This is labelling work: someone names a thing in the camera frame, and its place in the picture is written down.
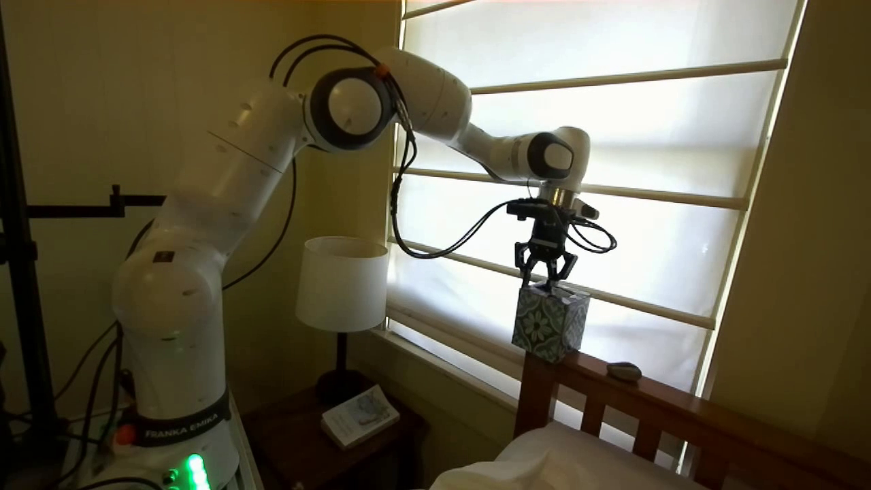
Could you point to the black camera on stand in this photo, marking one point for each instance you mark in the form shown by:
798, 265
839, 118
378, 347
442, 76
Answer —
110, 201

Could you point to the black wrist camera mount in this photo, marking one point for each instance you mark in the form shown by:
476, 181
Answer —
555, 207

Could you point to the white booklet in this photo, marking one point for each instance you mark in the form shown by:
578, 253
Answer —
361, 415

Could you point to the white pillow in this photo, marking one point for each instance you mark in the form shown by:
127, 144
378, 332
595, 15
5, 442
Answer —
563, 457

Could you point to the black tripod pole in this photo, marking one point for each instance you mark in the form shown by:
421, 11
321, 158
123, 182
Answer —
24, 299

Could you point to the white roman window blind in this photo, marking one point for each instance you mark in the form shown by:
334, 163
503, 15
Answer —
655, 152

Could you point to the orange red button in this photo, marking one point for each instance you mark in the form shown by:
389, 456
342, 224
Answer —
123, 433

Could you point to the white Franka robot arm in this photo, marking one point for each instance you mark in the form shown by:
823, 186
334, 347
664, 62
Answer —
209, 234

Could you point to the dark wooden nightstand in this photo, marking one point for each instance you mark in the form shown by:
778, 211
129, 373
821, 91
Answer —
302, 453

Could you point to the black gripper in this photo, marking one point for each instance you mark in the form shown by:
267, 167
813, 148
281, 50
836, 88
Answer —
549, 243

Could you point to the black lamp stand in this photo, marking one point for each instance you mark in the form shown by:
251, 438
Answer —
345, 370

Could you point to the brown wooden headboard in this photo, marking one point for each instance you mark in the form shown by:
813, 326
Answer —
670, 409

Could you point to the white lamp shade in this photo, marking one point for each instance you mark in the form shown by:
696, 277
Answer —
342, 283

